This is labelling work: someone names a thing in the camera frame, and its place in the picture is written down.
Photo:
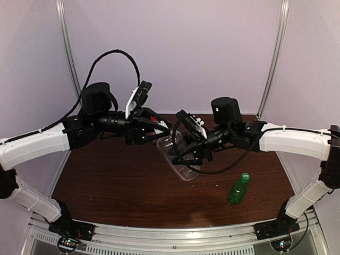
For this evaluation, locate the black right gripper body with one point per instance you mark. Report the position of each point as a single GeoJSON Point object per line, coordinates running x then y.
{"type": "Point", "coordinates": [204, 145]}

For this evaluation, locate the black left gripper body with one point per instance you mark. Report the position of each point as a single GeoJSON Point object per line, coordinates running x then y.
{"type": "Point", "coordinates": [130, 126]}

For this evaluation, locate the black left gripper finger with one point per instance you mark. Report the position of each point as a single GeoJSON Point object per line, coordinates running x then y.
{"type": "Point", "coordinates": [151, 135]}
{"type": "Point", "coordinates": [150, 119]}

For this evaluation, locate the clear plastic bottle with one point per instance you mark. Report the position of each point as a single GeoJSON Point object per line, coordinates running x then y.
{"type": "Point", "coordinates": [165, 147]}

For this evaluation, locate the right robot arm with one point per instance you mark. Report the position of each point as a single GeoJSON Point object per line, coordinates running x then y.
{"type": "Point", "coordinates": [266, 137]}

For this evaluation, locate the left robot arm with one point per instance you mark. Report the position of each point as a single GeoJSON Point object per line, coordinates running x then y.
{"type": "Point", "coordinates": [98, 115]}

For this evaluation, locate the green plastic bottle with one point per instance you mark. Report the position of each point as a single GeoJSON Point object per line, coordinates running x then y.
{"type": "Point", "coordinates": [238, 191]}

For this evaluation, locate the right circuit board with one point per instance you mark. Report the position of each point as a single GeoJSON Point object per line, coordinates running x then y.
{"type": "Point", "coordinates": [281, 245]}

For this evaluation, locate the circuit board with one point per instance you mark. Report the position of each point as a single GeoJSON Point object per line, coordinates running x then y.
{"type": "Point", "coordinates": [281, 245]}
{"type": "Point", "coordinates": [67, 245]}

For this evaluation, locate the left circuit board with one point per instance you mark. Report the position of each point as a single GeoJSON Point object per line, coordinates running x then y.
{"type": "Point", "coordinates": [67, 245]}

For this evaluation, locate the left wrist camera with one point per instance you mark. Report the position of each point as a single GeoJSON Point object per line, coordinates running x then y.
{"type": "Point", "coordinates": [138, 97]}

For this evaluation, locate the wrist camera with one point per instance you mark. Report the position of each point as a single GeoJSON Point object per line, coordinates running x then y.
{"type": "Point", "coordinates": [192, 123]}
{"type": "Point", "coordinates": [138, 97]}

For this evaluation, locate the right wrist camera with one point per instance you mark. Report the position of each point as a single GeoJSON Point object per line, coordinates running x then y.
{"type": "Point", "coordinates": [192, 123]}

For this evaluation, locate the front aluminium rail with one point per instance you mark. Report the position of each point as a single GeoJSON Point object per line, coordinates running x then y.
{"type": "Point", "coordinates": [232, 239]}

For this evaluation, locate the right aluminium frame post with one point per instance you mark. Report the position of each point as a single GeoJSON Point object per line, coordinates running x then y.
{"type": "Point", "coordinates": [278, 45]}

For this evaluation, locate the aluminium frame post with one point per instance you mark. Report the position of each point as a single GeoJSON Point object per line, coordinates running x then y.
{"type": "Point", "coordinates": [67, 45]}
{"type": "Point", "coordinates": [278, 45]}

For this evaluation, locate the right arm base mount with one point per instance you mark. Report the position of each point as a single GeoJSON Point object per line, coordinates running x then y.
{"type": "Point", "coordinates": [282, 225]}

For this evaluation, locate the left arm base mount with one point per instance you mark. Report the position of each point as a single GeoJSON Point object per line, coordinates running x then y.
{"type": "Point", "coordinates": [66, 226]}

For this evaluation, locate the left aluminium frame post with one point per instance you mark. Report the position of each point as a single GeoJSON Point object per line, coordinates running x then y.
{"type": "Point", "coordinates": [67, 45]}

